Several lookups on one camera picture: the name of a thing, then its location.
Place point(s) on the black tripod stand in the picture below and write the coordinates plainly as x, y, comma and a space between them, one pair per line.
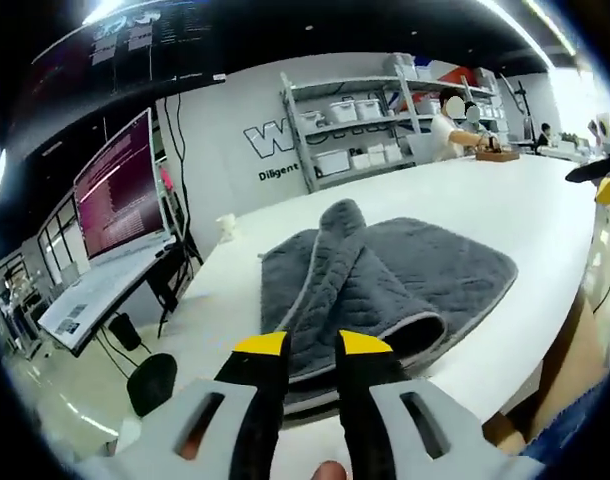
526, 115

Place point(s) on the purple screen monitor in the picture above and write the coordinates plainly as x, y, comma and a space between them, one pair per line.
120, 195

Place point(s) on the shelf with white bins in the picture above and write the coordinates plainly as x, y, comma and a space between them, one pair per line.
350, 110

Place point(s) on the black round chair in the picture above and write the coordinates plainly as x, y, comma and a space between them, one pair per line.
152, 382

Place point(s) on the grey towel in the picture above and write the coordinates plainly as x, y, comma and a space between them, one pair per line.
435, 265

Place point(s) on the black waste bin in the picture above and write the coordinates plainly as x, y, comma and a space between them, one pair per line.
124, 331

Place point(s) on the person's left hand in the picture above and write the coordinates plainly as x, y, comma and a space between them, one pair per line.
330, 472

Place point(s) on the black monitor stand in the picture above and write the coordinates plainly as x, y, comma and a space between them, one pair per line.
165, 295

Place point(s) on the blue denim shorts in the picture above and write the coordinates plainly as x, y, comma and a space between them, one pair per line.
565, 430

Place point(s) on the pink hanging tag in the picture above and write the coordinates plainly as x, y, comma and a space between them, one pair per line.
164, 177

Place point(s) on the brown wooden tray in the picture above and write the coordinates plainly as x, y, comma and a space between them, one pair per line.
497, 155

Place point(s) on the white tilted panel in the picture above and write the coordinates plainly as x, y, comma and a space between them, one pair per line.
100, 295

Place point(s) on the large dark wall screen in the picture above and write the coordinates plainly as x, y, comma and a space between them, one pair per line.
135, 55

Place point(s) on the white paper cup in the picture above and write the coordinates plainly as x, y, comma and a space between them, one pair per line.
227, 227

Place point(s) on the grey metal shelf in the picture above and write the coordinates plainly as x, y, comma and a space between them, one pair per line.
305, 135

